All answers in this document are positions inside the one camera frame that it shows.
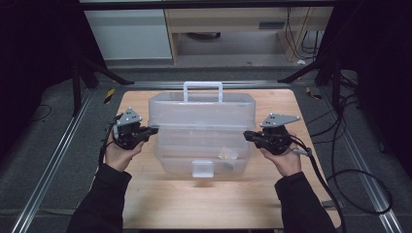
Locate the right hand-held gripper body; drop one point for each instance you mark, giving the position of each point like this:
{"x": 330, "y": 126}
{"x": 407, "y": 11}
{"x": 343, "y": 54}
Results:
{"x": 275, "y": 137}

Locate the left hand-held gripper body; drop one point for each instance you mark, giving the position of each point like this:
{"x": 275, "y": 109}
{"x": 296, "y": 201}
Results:
{"x": 128, "y": 129}

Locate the translucent plastic storage box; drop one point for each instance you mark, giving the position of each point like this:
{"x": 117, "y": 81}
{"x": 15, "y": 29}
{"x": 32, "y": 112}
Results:
{"x": 200, "y": 129}

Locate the person's right hand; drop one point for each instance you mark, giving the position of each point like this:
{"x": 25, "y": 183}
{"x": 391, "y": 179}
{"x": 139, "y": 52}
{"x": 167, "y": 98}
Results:
{"x": 286, "y": 161}

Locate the person's left hand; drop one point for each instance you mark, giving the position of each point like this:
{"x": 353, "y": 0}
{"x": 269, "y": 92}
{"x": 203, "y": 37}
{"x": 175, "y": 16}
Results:
{"x": 118, "y": 155}

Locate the small clear packet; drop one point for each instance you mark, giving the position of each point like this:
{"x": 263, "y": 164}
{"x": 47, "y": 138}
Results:
{"x": 228, "y": 153}

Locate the yellow black striped floor tape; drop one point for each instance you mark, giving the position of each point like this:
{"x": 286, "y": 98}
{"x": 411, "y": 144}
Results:
{"x": 313, "y": 93}
{"x": 109, "y": 95}

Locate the black metal stand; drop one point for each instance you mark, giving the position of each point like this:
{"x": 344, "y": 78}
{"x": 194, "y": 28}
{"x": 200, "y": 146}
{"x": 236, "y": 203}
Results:
{"x": 335, "y": 84}
{"x": 77, "y": 87}

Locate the white cabinet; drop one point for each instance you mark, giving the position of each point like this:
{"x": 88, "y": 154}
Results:
{"x": 129, "y": 34}

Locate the wooden desk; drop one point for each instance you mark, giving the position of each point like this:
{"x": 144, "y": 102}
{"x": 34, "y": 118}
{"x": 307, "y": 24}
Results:
{"x": 226, "y": 17}

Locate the aluminium floor rail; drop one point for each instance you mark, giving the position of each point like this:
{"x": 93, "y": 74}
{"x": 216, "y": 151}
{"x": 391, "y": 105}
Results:
{"x": 48, "y": 171}
{"x": 366, "y": 181}

